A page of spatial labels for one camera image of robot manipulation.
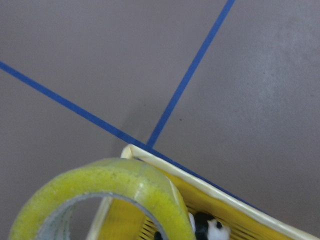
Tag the panda toy figure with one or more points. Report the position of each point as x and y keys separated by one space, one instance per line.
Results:
x=206 y=227

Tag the yellow plastic basket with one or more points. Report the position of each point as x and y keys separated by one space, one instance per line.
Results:
x=118 y=220

